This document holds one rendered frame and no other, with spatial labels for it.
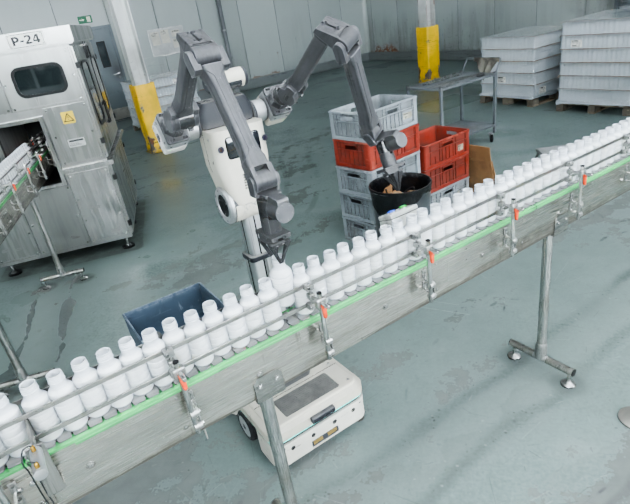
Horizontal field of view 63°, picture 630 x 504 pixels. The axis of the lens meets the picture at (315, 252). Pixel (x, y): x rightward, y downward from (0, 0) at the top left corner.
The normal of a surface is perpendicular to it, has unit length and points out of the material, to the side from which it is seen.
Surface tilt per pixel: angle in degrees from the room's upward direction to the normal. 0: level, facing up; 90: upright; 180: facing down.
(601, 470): 0
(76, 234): 90
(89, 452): 90
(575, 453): 0
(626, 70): 90
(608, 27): 90
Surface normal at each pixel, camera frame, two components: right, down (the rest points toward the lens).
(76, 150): 0.28, 0.39
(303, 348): 0.56, 0.29
